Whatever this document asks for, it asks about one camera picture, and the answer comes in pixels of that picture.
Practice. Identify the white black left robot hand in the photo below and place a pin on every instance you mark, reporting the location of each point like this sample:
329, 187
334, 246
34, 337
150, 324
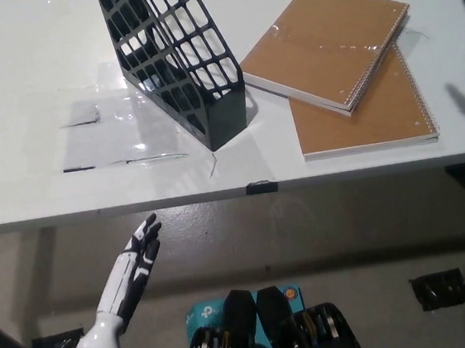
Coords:
123, 281

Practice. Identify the teal router box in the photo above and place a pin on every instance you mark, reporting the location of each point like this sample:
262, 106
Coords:
205, 310

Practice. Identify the small black table clip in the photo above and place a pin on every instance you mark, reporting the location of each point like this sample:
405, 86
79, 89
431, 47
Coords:
261, 187

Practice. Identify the transparent plastic sheet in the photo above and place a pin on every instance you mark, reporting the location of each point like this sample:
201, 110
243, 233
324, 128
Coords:
103, 129

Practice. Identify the black plastic lattice book holder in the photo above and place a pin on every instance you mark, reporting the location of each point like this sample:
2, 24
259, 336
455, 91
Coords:
226, 116

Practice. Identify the brown spiral notebook with tape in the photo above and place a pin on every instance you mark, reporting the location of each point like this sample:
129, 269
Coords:
318, 44

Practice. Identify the plain brown spiral notebook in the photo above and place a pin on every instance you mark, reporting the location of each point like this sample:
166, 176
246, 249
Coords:
377, 125

